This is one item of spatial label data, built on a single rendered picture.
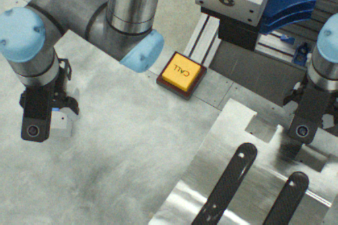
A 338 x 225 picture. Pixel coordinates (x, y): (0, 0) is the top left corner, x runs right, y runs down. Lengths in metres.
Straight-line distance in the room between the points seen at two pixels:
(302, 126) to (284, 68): 0.91
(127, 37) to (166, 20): 1.37
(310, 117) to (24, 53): 0.50
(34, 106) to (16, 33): 0.20
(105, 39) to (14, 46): 0.14
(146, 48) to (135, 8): 0.08
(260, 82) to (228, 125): 0.79
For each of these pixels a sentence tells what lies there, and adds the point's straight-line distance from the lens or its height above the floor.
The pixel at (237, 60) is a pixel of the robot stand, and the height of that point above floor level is 0.21.
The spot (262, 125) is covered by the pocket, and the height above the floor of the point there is 0.86.
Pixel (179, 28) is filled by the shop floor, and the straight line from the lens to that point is 2.41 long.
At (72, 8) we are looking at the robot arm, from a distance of 1.11.
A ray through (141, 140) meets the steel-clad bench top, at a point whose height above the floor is 0.80.
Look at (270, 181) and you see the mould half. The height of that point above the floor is 0.89.
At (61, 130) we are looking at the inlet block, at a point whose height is 0.84.
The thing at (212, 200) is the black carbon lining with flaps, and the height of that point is 0.88.
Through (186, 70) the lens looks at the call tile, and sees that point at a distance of 1.42.
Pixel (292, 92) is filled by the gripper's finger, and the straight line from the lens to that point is 1.28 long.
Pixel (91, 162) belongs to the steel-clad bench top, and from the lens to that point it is 1.41.
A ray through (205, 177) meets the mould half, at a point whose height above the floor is 0.88.
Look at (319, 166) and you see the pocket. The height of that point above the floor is 0.86.
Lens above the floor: 2.14
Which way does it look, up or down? 69 degrees down
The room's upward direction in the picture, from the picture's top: 3 degrees counter-clockwise
